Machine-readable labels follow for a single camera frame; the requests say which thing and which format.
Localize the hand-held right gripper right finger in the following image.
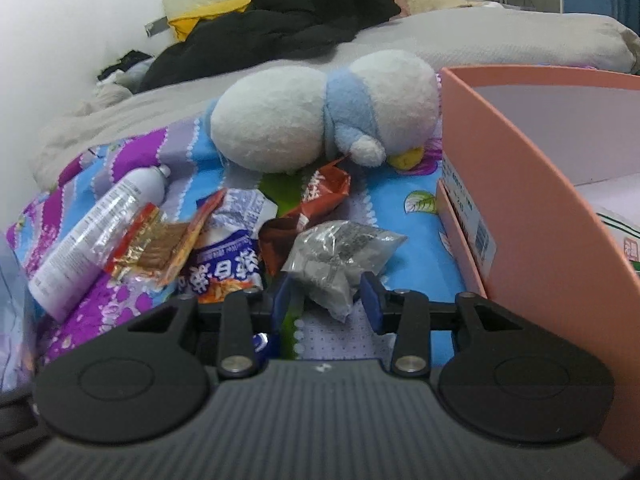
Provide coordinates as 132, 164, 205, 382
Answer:
360, 271, 576, 377

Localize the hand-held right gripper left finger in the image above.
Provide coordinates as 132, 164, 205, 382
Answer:
75, 274, 293, 380

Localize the grey clear snack packet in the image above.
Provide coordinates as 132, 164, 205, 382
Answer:
281, 220, 408, 322

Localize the pink cardboard box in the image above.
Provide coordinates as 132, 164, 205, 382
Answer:
436, 65, 640, 443

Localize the red foil snack packet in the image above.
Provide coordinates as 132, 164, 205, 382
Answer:
258, 216, 303, 277

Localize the blue and white snack packet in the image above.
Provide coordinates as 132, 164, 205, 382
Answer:
180, 187, 280, 356

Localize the dark red candy wrapper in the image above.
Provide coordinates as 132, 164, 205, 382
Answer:
299, 156, 352, 217

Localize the brown clear snack packet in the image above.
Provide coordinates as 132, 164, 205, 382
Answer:
106, 189, 225, 289

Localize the white and blue plush toy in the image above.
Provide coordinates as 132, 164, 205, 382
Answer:
207, 50, 443, 176

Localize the white tube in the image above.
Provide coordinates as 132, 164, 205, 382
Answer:
27, 164, 172, 323

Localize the clear bluish plastic bag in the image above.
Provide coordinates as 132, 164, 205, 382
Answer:
0, 242, 33, 391

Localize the pile of clothes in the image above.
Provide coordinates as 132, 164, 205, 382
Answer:
96, 49, 157, 97

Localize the black clothing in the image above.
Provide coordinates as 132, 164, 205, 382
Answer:
140, 0, 402, 95

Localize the yellow pillow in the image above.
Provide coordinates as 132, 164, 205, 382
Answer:
167, 0, 252, 43

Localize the grey duvet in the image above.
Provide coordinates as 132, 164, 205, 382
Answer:
32, 7, 640, 191

